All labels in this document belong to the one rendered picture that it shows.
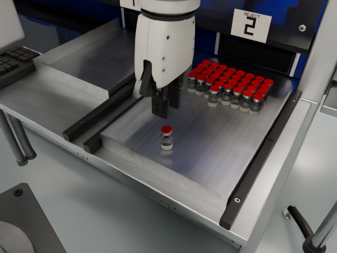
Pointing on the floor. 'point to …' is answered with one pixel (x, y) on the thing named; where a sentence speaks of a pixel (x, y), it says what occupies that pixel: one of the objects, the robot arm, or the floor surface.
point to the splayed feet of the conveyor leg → (289, 212)
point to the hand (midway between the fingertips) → (166, 101)
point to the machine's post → (321, 70)
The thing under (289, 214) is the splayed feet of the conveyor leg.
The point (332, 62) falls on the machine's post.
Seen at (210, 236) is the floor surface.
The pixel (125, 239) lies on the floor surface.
